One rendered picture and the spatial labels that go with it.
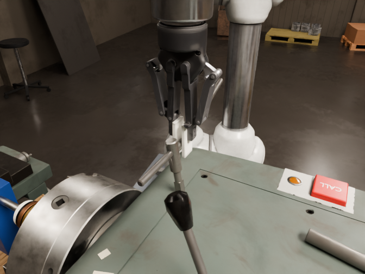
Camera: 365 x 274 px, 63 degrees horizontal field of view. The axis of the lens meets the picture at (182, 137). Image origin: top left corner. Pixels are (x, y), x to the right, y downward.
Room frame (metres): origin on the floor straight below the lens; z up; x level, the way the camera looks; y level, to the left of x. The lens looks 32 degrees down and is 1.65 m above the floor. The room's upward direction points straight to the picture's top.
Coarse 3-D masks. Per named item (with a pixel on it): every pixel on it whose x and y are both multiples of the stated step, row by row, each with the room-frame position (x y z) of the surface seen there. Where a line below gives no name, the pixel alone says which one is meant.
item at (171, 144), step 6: (174, 138) 0.44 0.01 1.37; (168, 144) 0.42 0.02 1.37; (174, 144) 0.42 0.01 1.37; (168, 150) 0.42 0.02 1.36; (174, 150) 0.42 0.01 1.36; (174, 156) 0.42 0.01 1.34; (174, 162) 0.42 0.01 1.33; (180, 162) 0.43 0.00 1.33; (174, 168) 0.42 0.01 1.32; (180, 168) 0.42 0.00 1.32; (174, 174) 0.42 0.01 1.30; (180, 174) 0.43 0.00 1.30; (180, 180) 0.42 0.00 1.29; (180, 186) 0.42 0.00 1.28
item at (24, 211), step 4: (24, 204) 0.53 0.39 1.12; (28, 204) 0.53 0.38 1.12; (32, 204) 0.53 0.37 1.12; (24, 208) 0.52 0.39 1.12; (28, 208) 0.52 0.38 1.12; (32, 208) 0.52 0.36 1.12; (20, 212) 0.51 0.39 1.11; (24, 212) 0.51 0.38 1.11; (28, 212) 0.51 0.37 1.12; (16, 216) 0.51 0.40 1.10; (20, 216) 0.50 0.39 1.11; (24, 216) 0.50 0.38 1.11; (16, 220) 0.50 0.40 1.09; (20, 220) 0.50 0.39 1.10; (16, 224) 0.50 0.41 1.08; (20, 224) 0.50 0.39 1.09
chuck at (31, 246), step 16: (80, 176) 0.51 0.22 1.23; (96, 176) 0.52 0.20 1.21; (48, 192) 0.45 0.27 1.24; (64, 192) 0.45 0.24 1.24; (80, 192) 0.45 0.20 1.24; (96, 192) 0.45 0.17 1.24; (48, 208) 0.41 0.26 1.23; (64, 208) 0.41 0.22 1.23; (32, 224) 0.38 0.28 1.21; (48, 224) 0.38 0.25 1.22; (64, 224) 0.37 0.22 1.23; (16, 240) 0.37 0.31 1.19; (32, 240) 0.36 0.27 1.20; (48, 240) 0.35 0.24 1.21; (16, 256) 0.35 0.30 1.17; (32, 256) 0.34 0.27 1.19; (16, 272) 0.33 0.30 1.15; (32, 272) 0.32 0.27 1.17
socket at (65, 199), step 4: (60, 196) 0.44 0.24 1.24; (64, 196) 0.44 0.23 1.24; (56, 200) 0.43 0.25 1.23; (60, 200) 0.43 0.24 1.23; (64, 200) 0.43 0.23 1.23; (68, 200) 0.43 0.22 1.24; (52, 204) 0.42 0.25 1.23; (56, 204) 0.42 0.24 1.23; (60, 204) 0.43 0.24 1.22; (64, 204) 0.42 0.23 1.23; (56, 208) 0.41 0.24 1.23; (60, 208) 0.41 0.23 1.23
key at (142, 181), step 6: (216, 84) 0.62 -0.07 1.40; (216, 90) 0.60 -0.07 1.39; (180, 144) 0.45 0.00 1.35; (162, 156) 0.41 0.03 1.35; (168, 156) 0.41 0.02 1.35; (156, 162) 0.39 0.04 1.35; (162, 162) 0.39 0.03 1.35; (150, 168) 0.38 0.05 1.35; (156, 168) 0.38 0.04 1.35; (144, 174) 0.36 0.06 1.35; (150, 174) 0.36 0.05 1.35; (138, 180) 0.35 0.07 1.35; (144, 180) 0.35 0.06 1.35
